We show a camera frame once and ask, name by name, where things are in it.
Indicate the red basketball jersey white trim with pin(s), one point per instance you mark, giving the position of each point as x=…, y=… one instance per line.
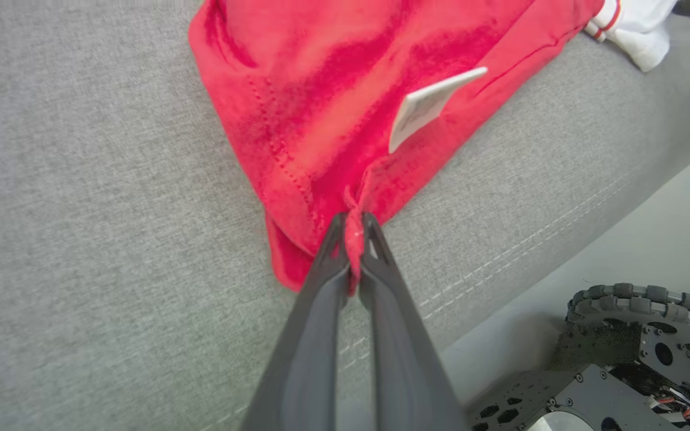
x=321, y=90

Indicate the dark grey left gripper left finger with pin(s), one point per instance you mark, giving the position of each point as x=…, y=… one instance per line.
x=309, y=335

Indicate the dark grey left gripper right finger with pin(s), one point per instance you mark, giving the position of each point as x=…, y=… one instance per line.
x=405, y=359

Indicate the black omni wheel with rollers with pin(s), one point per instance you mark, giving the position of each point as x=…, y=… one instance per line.
x=638, y=299

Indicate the grey fabric sofa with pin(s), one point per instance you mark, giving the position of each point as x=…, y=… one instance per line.
x=81, y=239

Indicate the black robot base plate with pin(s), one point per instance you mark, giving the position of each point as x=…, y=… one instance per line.
x=590, y=398

